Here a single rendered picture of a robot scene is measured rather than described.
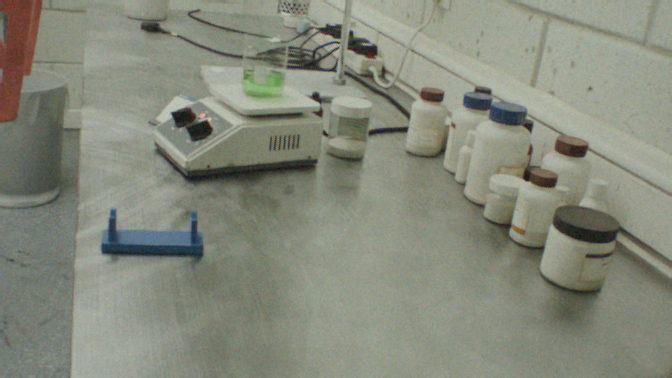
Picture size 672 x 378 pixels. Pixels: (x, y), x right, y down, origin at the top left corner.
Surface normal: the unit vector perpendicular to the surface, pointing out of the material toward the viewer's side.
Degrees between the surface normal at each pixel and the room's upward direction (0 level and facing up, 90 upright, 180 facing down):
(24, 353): 0
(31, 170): 94
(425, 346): 0
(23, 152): 94
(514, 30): 90
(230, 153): 90
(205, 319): 0
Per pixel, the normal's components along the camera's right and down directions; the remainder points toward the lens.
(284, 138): 0.53, 0.37
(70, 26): 0.29, 0.38
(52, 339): 0.12, -0.92
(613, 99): -0.95, 0.00
